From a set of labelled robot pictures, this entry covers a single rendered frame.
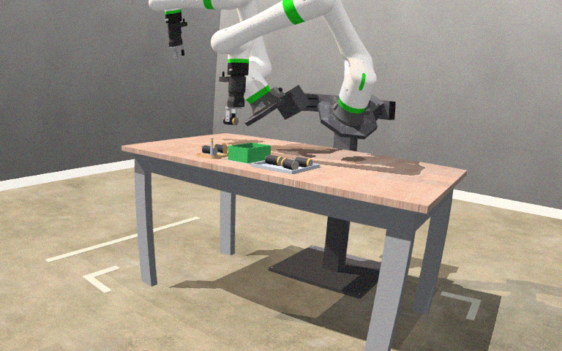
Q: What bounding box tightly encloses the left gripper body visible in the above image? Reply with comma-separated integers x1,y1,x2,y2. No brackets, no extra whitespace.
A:
219,63,249,107

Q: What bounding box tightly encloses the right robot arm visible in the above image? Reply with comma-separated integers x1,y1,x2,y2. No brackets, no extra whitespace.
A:
149,0,285,116

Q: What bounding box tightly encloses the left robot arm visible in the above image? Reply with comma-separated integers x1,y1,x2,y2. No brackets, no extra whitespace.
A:
211,0,377,126

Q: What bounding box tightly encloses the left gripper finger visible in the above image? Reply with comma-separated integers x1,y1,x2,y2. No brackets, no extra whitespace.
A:
225,107,235,122
231,107,241,118

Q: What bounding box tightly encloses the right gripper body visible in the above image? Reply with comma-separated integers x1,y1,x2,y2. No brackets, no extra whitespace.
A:
165,12,187,47

